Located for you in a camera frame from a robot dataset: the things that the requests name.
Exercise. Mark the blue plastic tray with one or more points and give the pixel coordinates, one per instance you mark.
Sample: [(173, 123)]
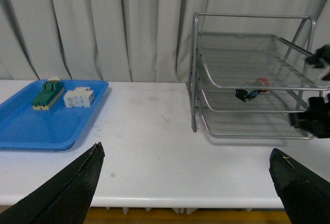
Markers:
[(22, 127)]

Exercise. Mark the white curtain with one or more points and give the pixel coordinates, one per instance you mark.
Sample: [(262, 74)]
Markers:
[(114, 40)]

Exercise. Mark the red emergency stop button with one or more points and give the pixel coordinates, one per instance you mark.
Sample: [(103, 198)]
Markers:
[(247, 95)]

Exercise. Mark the grey metal wire rack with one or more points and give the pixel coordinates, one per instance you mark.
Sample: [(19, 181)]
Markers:
[(224, 58)]

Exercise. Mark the green knife switch block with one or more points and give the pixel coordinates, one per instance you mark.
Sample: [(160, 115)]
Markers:
[(51, 91)]

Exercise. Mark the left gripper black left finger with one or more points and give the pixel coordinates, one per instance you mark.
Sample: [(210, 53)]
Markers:
[(66, 197)]

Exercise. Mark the white circuit breaker block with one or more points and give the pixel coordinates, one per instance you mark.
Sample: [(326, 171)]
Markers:
[(79, 97)]

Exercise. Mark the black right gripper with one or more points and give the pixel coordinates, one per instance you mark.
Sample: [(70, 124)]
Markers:
[(316, 119)]

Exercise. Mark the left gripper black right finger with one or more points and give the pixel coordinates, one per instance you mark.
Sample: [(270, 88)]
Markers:
[(304, 194)]

